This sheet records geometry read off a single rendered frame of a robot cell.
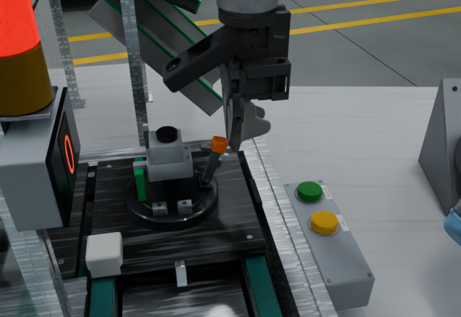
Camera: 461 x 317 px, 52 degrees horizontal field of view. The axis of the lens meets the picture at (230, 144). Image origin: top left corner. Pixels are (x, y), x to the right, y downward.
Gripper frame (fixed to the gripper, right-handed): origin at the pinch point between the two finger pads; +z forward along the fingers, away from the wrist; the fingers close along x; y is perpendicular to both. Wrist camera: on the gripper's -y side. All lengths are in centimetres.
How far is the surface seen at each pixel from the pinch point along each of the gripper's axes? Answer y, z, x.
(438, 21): 236, 106, 303
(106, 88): -23, 20, 60
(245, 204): 1.7, 9.2, -3.1
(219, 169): -0.9, 9.2, 6.0
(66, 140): -18.1, -15.3, -18.7
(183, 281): -8.8, 12.6, -13.2
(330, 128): 29.0, 20.3, 31.0
